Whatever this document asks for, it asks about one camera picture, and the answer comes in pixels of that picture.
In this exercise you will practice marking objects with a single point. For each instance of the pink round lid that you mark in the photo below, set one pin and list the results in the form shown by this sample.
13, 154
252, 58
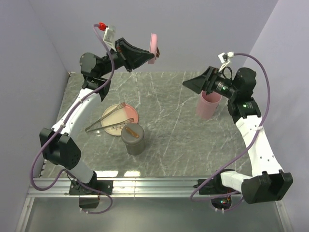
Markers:
154, 48

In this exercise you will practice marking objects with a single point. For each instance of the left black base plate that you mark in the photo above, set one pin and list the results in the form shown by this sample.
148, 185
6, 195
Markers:
105, 186

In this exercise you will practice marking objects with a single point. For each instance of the pink cylindrical container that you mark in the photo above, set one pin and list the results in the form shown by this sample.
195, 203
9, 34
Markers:
207, 104

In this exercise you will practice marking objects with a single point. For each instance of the aluminium mounting rail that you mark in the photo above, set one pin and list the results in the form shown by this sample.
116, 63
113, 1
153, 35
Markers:
129, 187

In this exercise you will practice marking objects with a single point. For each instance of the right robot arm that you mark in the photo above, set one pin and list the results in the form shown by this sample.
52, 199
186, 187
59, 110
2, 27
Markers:
268, 182

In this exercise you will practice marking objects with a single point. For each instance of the metal serving tongs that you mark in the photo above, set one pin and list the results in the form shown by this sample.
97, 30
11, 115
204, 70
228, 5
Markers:
96, 126

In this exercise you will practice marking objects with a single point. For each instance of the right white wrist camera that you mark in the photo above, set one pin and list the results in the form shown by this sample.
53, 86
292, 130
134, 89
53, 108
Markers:
225, 59

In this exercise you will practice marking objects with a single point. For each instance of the grey round lid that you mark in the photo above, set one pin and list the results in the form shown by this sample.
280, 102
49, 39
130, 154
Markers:
132, 134

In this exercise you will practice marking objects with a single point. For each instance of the grey cylindrical container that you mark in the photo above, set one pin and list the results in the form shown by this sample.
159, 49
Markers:
135, 149

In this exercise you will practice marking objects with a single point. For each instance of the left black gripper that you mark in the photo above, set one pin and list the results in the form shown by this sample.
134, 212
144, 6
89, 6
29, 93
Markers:
130, 56

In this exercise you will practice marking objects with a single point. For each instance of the pink and cream plate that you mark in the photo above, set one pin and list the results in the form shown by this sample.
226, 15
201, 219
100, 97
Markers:
118, 116

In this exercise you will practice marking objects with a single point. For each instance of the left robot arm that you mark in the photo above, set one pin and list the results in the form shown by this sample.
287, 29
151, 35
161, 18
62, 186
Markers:
58, 143

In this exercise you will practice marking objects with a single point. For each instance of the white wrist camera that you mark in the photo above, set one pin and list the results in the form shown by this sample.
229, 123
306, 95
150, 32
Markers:
109, 34
225, 59

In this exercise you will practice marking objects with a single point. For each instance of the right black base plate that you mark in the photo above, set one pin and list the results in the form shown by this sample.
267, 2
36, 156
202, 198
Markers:
205, 187

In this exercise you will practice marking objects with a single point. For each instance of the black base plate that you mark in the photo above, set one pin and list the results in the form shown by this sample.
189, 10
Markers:
105, 186
205, 187

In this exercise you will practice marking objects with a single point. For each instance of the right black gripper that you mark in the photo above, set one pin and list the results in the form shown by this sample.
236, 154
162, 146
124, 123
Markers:
206, 81

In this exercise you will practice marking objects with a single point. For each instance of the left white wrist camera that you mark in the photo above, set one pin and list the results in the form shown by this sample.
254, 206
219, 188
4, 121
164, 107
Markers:
109, 34

